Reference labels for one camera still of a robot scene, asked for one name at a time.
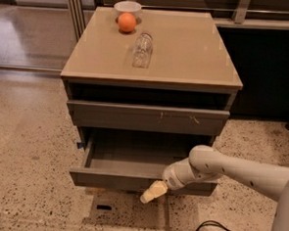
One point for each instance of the grey top drawer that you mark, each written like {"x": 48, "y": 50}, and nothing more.
{"x": 147, "y": 118}

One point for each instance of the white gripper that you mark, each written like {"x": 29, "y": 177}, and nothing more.
{"x": 170, "y": 177}

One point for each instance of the clear plastic bottle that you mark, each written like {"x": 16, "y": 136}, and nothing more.
{"x": 142, "y": 50}

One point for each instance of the orange fruit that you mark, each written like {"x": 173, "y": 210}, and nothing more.
{"x": 127, "y": 22}

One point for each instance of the metal railing frame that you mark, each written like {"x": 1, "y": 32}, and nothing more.
{"x": 270, "y": 17}

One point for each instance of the grey drawer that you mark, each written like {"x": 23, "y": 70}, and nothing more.
{"x": 127, "y": 163}
{"x": 147, "y": 118}

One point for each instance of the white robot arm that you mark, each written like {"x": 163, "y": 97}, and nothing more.
{"x": 205, "y": 163}

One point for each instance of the small black floor object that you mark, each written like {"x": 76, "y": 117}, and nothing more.
{"x": 104, "y": 207}

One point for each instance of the grey drawer cabinet beige top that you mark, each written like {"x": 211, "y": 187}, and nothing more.
{"x": 189, "y": 68}

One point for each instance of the white bowl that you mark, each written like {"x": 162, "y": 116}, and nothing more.
{"x": 131, "y": 7}

